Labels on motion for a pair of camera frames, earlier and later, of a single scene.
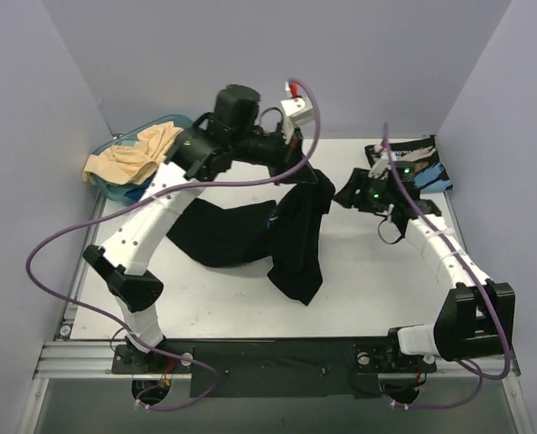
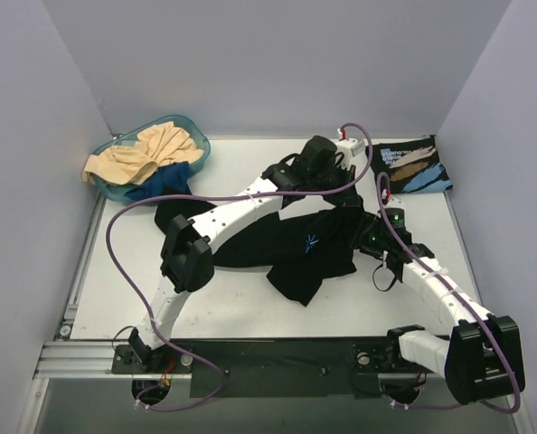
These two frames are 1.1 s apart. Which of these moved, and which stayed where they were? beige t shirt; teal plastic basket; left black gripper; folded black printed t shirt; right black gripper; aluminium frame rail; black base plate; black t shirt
Moved: left black gripper; right black gripper; black t shirt
Stayed: aluminium frame rail; folded black printed t shirt; beige t shirt; black base plate; teal plastic basket
